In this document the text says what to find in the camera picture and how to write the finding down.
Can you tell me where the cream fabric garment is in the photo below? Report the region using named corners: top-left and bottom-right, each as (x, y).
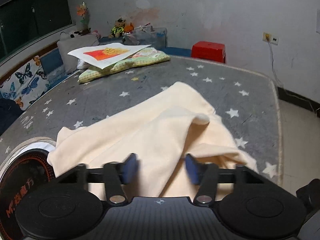
top-left (47, 82), bottom-right (257, 198)

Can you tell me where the grey star patterned table cover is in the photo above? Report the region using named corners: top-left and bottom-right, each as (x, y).
top-left (1, 56), bottom-right (283, 184)

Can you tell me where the round black induction cooktop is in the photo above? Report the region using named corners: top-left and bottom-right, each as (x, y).
top-left (1, 148), bottom-right (55, 239)

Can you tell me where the white paper with orange print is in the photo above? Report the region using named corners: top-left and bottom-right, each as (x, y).
top-left (67, 42), bottom-right (150, 69)

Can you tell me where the grey cushion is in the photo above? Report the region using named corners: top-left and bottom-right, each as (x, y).
top-left (57, 34), bottom-right (99, 74)

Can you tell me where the green patterned small quilt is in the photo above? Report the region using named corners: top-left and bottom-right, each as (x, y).
top-left (78, 47), bottom-right (170, 84)

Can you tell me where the red plastic stool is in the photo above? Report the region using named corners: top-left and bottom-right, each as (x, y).
top-left (191, 41), bottom-right (226, 63)

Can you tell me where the blue sofa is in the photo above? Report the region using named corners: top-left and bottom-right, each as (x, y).
top-left (1, 44), bottom-right (191, 134)

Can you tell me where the teddy bear toy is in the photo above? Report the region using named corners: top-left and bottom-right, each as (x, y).
top-left (108, 17), bottom-right (125, 38)

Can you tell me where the clear plastic storage box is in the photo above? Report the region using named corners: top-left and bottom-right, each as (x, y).
top-left (123, 25), bottom-right (167, 49)

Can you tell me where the orange artificial flower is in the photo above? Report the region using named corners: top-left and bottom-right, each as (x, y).
top-left (76, 2), bottom-right (89, 30)

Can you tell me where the green framed window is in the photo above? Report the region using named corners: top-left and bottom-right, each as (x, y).
top-left (1, 0), bottom-right (72, 60)

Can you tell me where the white wall socket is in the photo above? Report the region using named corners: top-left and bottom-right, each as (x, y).
top-left (263, 32), bottom-right (279, 46)

